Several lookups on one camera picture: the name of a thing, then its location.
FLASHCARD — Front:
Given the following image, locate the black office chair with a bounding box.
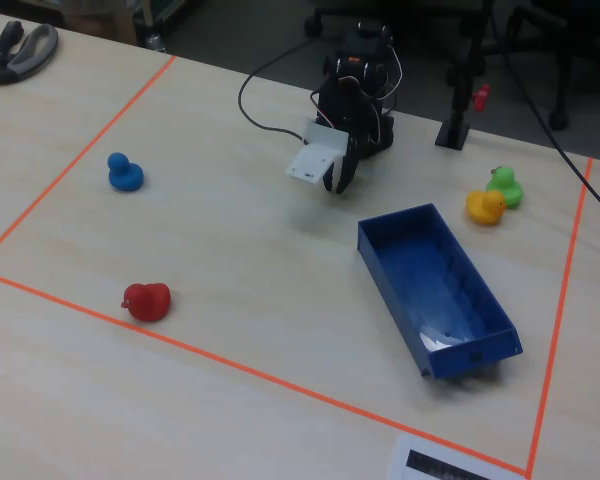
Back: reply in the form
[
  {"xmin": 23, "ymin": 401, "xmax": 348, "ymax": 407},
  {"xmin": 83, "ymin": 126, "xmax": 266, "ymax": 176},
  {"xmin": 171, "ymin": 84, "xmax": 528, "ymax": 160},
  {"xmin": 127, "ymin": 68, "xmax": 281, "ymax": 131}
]
[{"xmin": 479, "ymin": 0, "xmax": 581, "ymax": 133}]

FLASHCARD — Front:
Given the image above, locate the red rubber duck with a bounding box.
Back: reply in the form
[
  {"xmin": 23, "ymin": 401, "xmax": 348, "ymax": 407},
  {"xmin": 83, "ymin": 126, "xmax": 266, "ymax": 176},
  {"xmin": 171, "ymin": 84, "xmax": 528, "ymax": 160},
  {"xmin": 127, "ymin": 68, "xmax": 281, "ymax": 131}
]
[{"xmin": 120, "ymin": 282, "xmax": 173, "ymax": 323}]

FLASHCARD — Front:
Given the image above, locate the orange tape outline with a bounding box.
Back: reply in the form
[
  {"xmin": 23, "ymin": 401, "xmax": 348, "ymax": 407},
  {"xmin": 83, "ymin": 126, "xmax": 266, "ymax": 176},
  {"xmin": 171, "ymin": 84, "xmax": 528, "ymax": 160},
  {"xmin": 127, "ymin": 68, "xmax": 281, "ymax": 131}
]
[{"xmin": 0, "ymin": 54, "xmax": 597, "ymax": 479}]

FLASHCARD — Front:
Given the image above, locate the white gripper camera mount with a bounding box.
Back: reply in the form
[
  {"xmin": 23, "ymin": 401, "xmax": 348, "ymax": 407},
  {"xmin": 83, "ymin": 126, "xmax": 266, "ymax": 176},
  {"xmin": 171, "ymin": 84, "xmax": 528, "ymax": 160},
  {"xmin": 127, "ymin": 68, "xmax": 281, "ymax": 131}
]
[{"xmin": 285, "ymin": 121, "xmax": 352, "ymax": 186}]

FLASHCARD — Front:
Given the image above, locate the yellow rubber duck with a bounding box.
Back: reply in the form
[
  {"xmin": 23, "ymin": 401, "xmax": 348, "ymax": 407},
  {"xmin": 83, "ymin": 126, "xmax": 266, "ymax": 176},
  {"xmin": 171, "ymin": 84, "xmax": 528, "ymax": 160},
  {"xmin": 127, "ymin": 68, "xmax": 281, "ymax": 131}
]
[{"xmin": 465, "ymin": 188, "xmax": 509, "ymax": 226}]

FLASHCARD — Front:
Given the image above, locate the red clamp knob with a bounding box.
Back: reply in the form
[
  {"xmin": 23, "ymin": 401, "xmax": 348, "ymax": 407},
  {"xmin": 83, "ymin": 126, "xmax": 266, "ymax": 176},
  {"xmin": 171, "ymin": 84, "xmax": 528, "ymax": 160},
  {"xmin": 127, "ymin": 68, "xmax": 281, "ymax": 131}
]
[{"xmin": 472, "ymin": 83, "xmax": 492, "ymax": 113}]

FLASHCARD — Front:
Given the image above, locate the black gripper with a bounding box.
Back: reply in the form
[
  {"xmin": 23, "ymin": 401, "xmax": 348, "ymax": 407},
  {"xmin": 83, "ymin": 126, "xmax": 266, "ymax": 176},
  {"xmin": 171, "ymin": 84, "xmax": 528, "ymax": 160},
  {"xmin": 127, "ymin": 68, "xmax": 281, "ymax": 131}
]
[{"xmin": 319, "ymin": 79, "xmax": 381, "ymax": 197}]

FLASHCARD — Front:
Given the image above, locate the black camera stand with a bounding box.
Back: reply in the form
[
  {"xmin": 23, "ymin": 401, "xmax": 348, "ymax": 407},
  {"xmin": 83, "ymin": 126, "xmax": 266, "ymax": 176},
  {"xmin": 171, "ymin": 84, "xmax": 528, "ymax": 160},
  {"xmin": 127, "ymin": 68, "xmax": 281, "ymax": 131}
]
[{"xmin": 433, "ymin": 0, "xmax": 492, "ymax": 151}]

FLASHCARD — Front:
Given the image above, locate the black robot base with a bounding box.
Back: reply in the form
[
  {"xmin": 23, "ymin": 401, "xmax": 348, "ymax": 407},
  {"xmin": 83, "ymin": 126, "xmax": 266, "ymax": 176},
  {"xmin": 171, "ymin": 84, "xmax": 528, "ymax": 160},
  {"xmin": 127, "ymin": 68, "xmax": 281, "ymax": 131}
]
[{"xmin": 362, "ymin": 113, "xmax": 397, "ymax": 160}]

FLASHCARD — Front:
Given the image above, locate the blue rubber duck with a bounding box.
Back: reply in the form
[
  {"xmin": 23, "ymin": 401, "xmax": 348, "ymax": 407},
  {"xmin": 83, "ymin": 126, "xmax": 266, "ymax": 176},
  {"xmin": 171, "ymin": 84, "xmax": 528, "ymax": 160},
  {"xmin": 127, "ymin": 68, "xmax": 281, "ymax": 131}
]
[{"xmin": 106, "ymin": 151, "xmax": 145, "ymax": 193}]

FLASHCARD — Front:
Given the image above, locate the green rubber duck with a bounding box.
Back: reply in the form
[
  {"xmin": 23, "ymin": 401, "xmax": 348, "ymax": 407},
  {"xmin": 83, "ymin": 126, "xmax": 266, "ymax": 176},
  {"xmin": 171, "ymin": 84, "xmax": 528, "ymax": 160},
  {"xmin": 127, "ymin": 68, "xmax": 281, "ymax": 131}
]
[{"xmin": 485, "ymin": 165, "xmax": 525, "ymax": 210}]

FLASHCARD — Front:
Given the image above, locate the long black cable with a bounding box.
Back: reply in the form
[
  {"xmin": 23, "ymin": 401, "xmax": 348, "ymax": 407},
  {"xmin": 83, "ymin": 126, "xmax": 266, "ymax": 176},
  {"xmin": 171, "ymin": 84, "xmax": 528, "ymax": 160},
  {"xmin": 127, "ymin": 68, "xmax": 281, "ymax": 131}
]
[{"xmin": 497, "ymin": 29, "xmax": 600, "ymax": 225}]

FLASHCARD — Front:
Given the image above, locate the grey black hand tool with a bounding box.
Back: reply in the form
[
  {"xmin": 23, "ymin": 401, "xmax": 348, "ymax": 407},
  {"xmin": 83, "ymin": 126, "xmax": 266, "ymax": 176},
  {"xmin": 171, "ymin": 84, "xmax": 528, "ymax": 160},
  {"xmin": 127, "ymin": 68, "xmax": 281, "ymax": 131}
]
[{"xmin": 0, "ymin": 20, "xmax": 60, "ymax": 85}]

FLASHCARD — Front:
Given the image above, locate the white paper black bar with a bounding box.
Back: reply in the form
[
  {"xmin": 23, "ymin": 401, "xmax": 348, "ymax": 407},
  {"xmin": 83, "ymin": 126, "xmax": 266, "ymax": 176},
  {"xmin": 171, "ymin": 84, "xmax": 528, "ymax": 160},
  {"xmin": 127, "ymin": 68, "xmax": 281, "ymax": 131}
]
[{"xmin": 386, "ymin": 433, "xmax": 527, "ymax": 480}]

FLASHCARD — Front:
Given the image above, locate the blue plastic box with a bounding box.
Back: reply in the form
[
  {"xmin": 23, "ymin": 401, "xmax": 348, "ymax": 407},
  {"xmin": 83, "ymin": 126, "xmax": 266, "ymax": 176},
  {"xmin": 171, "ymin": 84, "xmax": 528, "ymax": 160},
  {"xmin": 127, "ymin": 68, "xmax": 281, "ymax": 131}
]
[{"xmin": 357, "ymin": 202, "xmax": 525, "ymax": 382}]

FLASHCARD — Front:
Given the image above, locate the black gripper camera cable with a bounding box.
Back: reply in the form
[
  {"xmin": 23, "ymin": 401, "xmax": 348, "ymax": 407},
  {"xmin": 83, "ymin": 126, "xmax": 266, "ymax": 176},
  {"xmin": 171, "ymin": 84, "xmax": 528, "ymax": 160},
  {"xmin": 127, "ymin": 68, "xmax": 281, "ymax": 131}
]
[{"xmin": 237, "ymin": 38, "xmax": 312, "ymax": 142}]

